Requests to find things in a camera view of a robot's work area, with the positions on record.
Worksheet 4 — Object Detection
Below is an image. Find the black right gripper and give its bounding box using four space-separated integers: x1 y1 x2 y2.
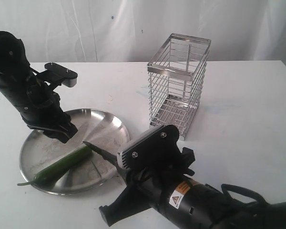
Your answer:
99 146 198 227

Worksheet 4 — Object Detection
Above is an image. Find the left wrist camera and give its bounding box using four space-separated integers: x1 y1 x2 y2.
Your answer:
37 62 78 90

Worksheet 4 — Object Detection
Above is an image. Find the chrome wire utensil rack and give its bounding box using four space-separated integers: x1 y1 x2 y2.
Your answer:
147 33 211 140

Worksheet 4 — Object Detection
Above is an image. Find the round steel plate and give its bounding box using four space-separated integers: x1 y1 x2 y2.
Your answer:
20 108 130 195

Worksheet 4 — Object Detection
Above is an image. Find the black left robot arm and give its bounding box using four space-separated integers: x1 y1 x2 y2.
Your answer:
0 31 78 144

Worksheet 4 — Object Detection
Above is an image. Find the white backdrop curtain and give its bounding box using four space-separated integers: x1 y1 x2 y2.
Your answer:
0 0 286 65

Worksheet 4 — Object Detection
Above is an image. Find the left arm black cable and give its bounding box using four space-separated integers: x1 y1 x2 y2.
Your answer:
23 66 60 101

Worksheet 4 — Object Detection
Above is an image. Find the black handled knife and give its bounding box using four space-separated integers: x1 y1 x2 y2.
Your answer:
83 141 105 156

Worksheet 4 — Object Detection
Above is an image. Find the green cucumber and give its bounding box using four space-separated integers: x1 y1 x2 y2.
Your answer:
17 146 92 187

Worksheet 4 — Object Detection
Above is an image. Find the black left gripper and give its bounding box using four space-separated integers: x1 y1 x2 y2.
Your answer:
21 78 78 144

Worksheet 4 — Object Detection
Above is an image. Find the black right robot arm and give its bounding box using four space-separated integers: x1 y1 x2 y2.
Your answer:
99 146 286 229

